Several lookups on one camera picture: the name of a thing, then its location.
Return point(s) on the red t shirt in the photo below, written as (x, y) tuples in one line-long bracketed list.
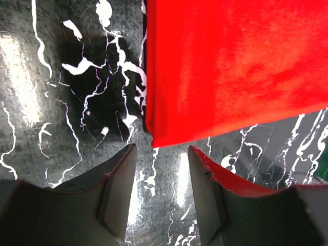
[(217, 66)]

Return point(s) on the black marbled table mat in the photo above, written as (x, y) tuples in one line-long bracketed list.
[(74, 93)]

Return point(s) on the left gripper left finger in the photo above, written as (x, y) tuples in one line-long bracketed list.
[(90, 209)]

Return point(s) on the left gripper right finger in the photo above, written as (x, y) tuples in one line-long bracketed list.
[(233, 211)]

